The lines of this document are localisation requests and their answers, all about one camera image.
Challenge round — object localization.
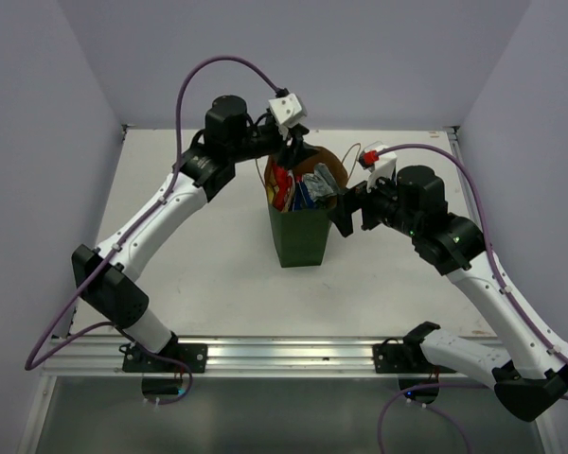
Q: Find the aluminium mounting rail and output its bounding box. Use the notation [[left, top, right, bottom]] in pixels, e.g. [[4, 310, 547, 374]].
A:
[[42, 335, 539, 379]]

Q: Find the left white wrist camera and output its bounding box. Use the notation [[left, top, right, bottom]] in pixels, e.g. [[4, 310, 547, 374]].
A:
[[269, 93, 307, 129]]

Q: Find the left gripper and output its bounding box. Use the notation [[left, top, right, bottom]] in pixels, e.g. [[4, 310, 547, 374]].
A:
[[228, 121, 319, 169]]

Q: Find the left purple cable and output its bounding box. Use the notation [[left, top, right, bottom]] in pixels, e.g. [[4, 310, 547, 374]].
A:
[[24, 55, 285, 408]]

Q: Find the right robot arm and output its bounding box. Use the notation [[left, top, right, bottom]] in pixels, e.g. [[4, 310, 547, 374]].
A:
[[329, 166, 568, 422]]

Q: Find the blue Burts chips bag front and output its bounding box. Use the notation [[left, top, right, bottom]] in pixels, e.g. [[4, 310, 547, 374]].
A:
[[290, 181, 319, 212]]

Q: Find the green paper bag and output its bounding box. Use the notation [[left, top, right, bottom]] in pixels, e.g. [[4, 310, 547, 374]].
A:
[[260, 147, 349, 269]]

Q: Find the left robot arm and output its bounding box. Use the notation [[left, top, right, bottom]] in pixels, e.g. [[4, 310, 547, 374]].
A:
[[72, 90, 317, 372]]

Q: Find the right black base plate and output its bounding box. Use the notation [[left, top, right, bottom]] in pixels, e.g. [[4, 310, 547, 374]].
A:
[[372, 338, 455, 375]]

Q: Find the silver snack packet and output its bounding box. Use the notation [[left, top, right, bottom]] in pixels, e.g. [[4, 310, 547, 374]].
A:
[[302, 163, 339, 202]]

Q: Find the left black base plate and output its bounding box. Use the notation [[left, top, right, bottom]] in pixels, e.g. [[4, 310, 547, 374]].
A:
[[118, 342, 208, 374]]

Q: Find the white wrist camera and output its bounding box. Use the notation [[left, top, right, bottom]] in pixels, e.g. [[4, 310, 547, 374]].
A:
[[269, 93, 307, 129], [357, 141, 397, 193]]

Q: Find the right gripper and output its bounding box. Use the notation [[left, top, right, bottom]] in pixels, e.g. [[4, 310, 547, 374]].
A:
[[328, 166, 421, 237]]

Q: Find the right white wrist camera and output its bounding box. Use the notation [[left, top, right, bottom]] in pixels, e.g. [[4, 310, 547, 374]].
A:
[[357, 141, 397, 193]]

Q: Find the large red white chips bag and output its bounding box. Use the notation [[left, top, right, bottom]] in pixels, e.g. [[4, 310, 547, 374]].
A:
[[265, 162, 296, 213]]

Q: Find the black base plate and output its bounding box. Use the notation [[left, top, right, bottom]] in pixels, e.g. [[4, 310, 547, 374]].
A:
[[372, 338, 455, 375], [118, 342, 208, 374]]

